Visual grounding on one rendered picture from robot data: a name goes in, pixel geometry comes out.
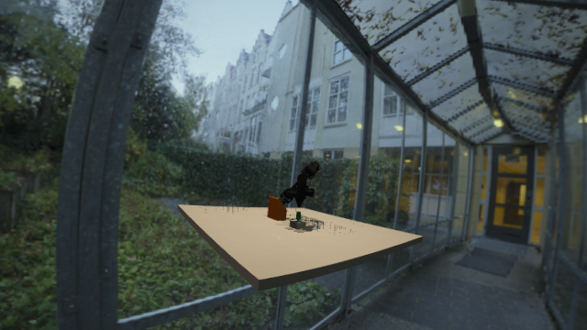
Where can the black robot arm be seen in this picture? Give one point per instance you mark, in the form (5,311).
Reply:
(309,172)

